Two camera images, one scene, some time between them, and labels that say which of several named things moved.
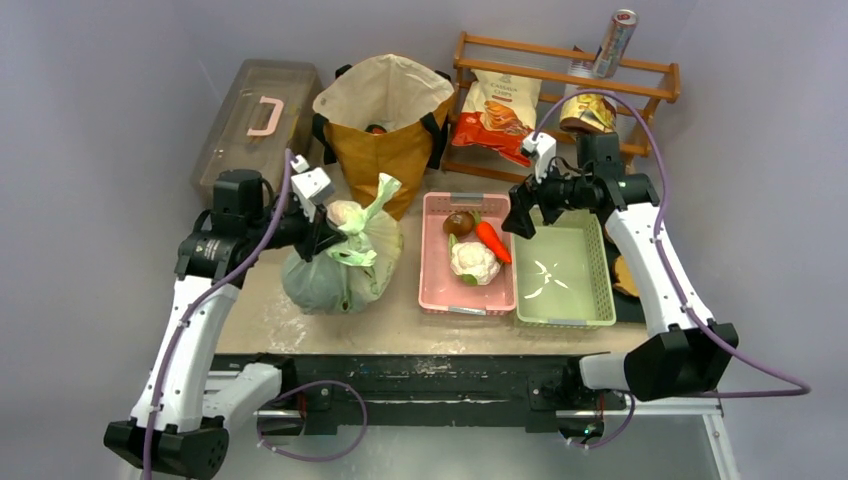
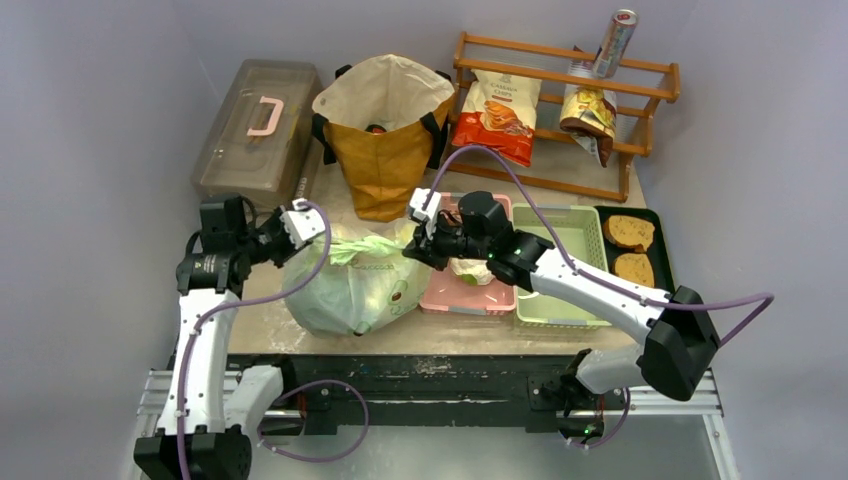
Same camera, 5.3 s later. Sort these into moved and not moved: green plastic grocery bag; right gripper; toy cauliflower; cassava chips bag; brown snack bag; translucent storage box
Moved: right gripper; green plastic grocery bag
Not moved: cassava chips bag; toy cauliflower; translucent storage box; brown snack bag
